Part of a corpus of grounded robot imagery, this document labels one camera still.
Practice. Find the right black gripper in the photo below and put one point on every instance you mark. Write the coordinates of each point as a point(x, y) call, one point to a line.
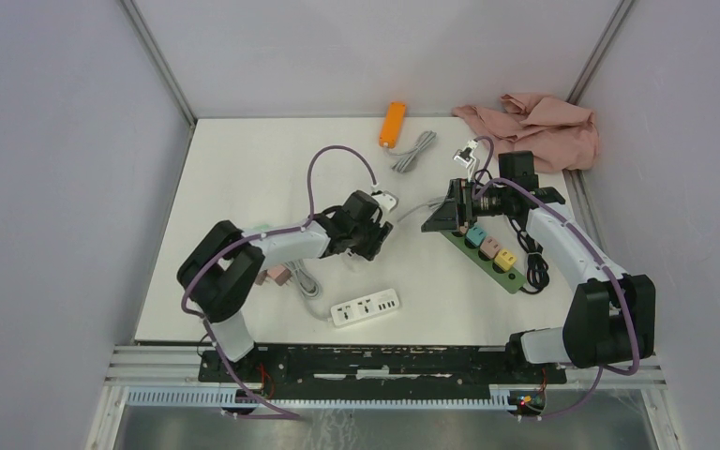
point(452, 213)

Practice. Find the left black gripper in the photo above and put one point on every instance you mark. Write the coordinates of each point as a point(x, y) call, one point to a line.
point(379, 231)

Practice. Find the long white power strip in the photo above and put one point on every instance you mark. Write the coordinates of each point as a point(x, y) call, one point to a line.
point(365, 308)

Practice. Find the dark green power strip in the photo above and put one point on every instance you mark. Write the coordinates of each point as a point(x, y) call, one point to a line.
point(512, 281)

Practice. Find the orange power strip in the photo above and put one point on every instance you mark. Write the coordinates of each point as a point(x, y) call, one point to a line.
point(392, 125)

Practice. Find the pink plug from orange strip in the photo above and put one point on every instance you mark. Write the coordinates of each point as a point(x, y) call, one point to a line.
point(261, 278)

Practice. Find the yellow plug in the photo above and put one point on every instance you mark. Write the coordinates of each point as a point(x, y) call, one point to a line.
point(505, 260)

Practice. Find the green plug from orange strip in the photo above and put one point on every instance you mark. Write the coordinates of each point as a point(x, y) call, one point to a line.
point(262, 227)

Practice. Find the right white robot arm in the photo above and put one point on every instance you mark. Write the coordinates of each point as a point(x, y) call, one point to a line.
point(610, 321)

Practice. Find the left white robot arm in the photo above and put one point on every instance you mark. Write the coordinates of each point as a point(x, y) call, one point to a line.
point(220, 272)

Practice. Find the teal plug on green strip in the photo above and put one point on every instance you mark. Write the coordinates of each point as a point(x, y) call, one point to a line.
point(475, 236)

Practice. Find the beige plug on green strip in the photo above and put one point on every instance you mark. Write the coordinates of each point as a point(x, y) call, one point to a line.
point(489, 248)

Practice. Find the pink crumpled cloth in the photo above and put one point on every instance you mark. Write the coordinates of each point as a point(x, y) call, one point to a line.
point(560, 135)

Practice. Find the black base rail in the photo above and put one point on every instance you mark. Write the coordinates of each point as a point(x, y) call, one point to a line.
point(377, 372)

